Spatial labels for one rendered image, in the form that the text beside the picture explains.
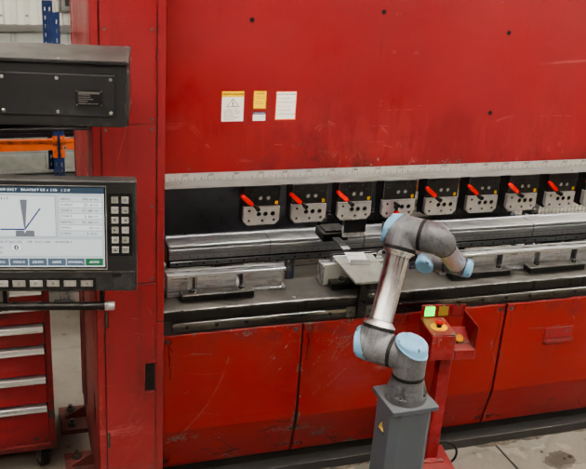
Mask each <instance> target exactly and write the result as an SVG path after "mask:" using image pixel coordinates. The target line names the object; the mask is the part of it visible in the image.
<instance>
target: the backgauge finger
mask: <svg viewBox="0 0 586 469"><path fill-rule="evenodd" d="M341 229H342V226H341V225H340V224H339V223H330V224H320V225H315V233H316V234H317V235H318V236H319V238H320V239H321V240H322V241H323V242H326V241H335V242H336V244H337V245H338V246H339V247H340V248H341V249H342V250H343V251H344V252H347V251H352V250H351V249H350V248H349V247H348V246H347V245H346V244H345V242H344V241H343V240H348V237H342V231H341Z"/></svg>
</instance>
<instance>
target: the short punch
mask: <svg viewBox="0 0 586 469"><path fill-rule="evenodd" d="M341 231H342V237H349V236H363V235H364V233H365V231H366V219H362V220H346V221H342V229H341Z"/></svg>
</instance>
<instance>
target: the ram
mask: <svg viewBox="0 0 586 469"><path fill-rule="evenodd" d="M222 91H245V95H244V116H243V121H226V122H221V104H222ZM254 91H267V95H266V109H253V101H254ZM276 91H298V94H297V108H296V120H274V114H275V98H276ZM253 112H266V113H265V121H253ZM573 159H586V0H166V158H165V174H183V173H209V172H235V171H262V170H288V169H314V168H365V167H390V166H416V165H443V164H469V163H495V162H521V161H547V160H573ZM573 172H586V166H581V167H533V168H509V169H486V170H462V171H437V172H413V173H389V174H366V175H341V176H317V177H293V178H269V179H245V180H221V181H173V182H165V190H168V189H191V188H213V187H235V186H258V185H281V184H303V183H326V182H348V181H392V180H415V179H438V178H460V177H483V176H505V175H527V174H550V173H573Z"/></svg>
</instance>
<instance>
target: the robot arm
mask: <svg viewBox="0 0 586 469"><path fill-rule="evenodd" d="M380 240H381V242H383V243H384V246H383V248H384V249H383V250H380V251H379V253H378V255H381V256H382V258H383V259H384V263H383V266H382V270H381V274H380V280H379V283H378V287H377V291H376V294H375V298H374V301H373V305H372V309H371V312H370V316H369V318H368V319H366V320H365V321H364V324H363V325H360V326H358V327H357V329H356V332H355V333H354V337H353V351H354V353H355V355H356V356H357V357H359V358H361V359H364V360H365V361H369V362H372V363H376V364H379V365H382V366H385V367H388V368H391V369H393V370H392V376H391V378H390V379H389V381H388V383H387V384H386V386H385V391H384V396H385V398H386V399H387V400H388V401H389V402H390V403H392V404H394V405H396V406H398V407H401V408H407V409H413V408H418V407H420V406H422V405H424V404H425V402H426V400H427V390H426V386H425V381H424V377H425V370H426V364H427V359H428V343H427V342H426V341H425V340H424V339H423V338H421V336H419V335H417V334H414V333H411V332H408V333H405V332H401V333H399V334H398V335H394V332H395V328H394V326H393V319H394V315H395V311H396V308H397V304H398V301H399V297H400V293H401V289H402V286H403V283H404V279H405V275H406V269H407V266H408V263H409V262H410V261H416V262H415V266H416V268H417V269H418V271H420V272H421V273H423V274H429V273H430V272H431V271H432V270H436V271H440V272H444V273H448V274H452V275H458V276H460V277H467V278H468V277H470V276H471V274H472V272H473V260H470V259H468V258H464V257H463V256H462V254H461V253H460V251H459V249H458V247H457V241H456V239H455V237H454V235H453V234H452V233H450V232H449V231H448V230H447V229H446V228H445V227H444V226H442V225H441V224H439V223H437V222H435V221H430V220H425V219H422V218H417V217H413V216H408V215H406V214H400V213H394V214H392V215H391V216H390V217H389V218H388V219H387V220H386V222H385V223H384V225H383V228H382V231H381V237H380Z"/></svg>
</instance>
